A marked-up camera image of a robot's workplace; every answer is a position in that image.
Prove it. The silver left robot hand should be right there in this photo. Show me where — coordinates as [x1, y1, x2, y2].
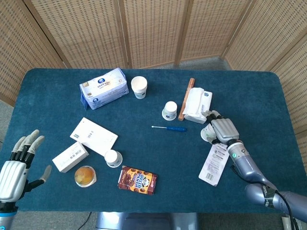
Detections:
[0, 129, 52, 204]

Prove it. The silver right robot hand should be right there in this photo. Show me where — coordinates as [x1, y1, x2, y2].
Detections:
[201, 110, 240, 146]

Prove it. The white floral paper cup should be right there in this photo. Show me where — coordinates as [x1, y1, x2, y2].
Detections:
[104, 149, 123, 168]
[200, 124, 218, 145]
[162, 101, 178, 120]

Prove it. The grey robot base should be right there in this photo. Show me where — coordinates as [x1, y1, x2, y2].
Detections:
[95, 212, 200, 230]

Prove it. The orange fruit jelly cup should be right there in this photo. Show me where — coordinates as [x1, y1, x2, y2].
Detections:
[74, 165, 97, 188]

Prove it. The upright paper cup stack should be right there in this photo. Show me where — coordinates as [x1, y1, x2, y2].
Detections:
[130, 76, 148, 100]

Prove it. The lilac blister card package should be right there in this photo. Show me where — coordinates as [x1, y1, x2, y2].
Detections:
[198, 143, 230, 187]

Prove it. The white opened tissue pack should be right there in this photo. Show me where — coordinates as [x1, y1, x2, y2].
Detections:
[182, 87, 213, 125]

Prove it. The wooden rolling stick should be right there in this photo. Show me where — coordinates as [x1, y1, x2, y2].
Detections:
[177, 78, 195, 121]

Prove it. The small white cardboard box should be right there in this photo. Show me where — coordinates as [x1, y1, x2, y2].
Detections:
[52, 141, 89, 173]

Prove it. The teal table cloth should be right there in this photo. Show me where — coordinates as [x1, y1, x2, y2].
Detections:
[0, 68, 307, 214]

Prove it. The flat white cardboard box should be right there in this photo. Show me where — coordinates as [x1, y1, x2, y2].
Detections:
[70, 117, 119, 158]

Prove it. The Hello Panda biscuit box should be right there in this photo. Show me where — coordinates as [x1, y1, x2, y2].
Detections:
[117, 165, 158, 196]

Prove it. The wooden rattan folding screen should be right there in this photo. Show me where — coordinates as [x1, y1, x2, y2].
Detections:
[0, 0, 307, 154]

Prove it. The blue sealed tissue pack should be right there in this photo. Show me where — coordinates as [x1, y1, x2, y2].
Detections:
[79, 68, 130, 111]

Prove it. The blue handled screwdriver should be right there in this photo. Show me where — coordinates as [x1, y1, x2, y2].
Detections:
[151, 125, 187, 132]

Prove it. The black floor cable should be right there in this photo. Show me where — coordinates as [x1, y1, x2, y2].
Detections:
[83, 212, 93, 230]

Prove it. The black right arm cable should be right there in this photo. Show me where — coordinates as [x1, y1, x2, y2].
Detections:
[275, 190, 298, 230]

